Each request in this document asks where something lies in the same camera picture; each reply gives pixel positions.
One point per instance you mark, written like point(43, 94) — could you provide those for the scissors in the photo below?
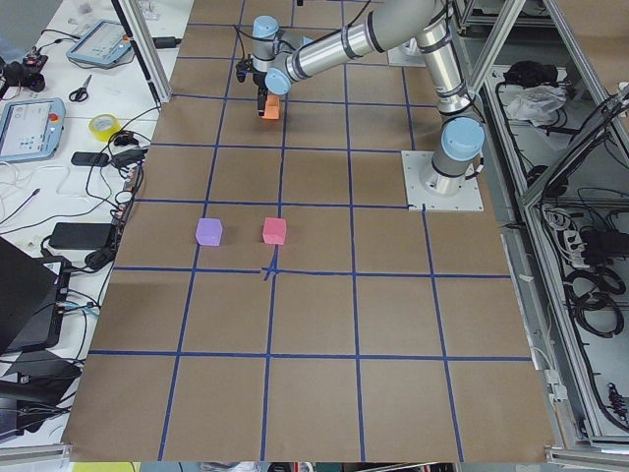
point(80, 94)

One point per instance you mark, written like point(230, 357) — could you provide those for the red foam cube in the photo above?
point(274, 231)

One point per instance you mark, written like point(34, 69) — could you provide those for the black power adapter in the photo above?
point(80, 235)

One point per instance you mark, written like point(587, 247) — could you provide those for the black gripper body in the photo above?
point(259, 84)

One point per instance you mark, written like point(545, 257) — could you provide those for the orange foam cube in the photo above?
point(272, 108)

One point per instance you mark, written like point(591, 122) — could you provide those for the black laptop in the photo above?
point(32, 293)

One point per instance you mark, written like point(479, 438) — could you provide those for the far teach pendant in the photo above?
point(103, 46)

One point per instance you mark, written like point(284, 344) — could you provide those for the aluminium frame post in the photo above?
point(131, 18)

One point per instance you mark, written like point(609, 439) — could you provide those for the teach pendant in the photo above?
point(31, 129)
point(103, 46)

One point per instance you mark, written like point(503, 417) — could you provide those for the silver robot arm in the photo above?
point(279, 59)

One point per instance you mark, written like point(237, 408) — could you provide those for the yellow tape roll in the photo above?
point(104, 127)

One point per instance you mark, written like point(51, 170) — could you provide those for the purple foam cube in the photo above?
point(209, 232)

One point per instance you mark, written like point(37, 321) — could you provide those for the white crumpled cloth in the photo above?
point(538, 105)

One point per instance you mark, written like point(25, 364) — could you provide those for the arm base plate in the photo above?
point(426, 190)
point(407, 54)

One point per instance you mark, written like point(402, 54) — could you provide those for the near teach pendant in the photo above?
point(31, 129)

